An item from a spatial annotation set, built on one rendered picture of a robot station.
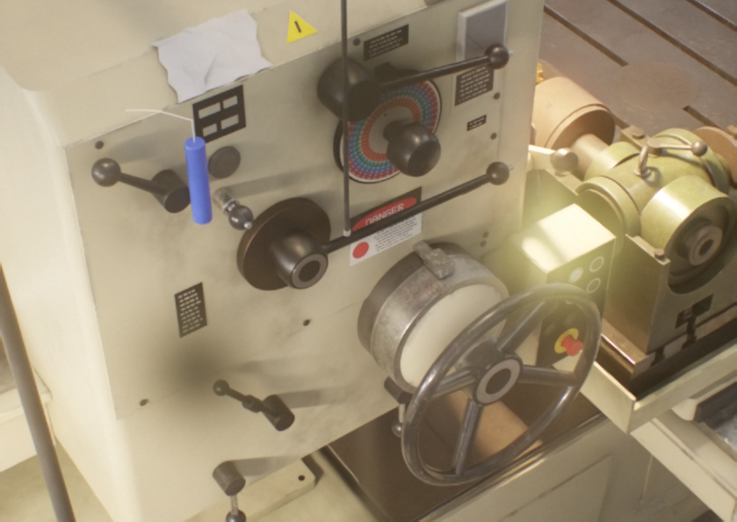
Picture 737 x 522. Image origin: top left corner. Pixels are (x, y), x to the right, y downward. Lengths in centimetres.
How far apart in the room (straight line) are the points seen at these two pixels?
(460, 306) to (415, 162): 32
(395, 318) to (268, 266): 26
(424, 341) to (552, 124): 67
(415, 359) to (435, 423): 84
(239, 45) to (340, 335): 59
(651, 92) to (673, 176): 69
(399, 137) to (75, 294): 48
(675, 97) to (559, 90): 58
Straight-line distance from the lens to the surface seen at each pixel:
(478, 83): 200
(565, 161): 218
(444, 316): 208
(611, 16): 344
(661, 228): 245
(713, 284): 260
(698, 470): 284
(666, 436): 287
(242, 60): 174
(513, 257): 226
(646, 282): 248
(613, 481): 324
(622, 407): 261
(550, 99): 264
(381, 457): 287
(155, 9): 178
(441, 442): 290
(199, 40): 173
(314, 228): 193
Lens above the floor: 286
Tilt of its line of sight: 43 degrees down
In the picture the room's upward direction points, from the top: straight up
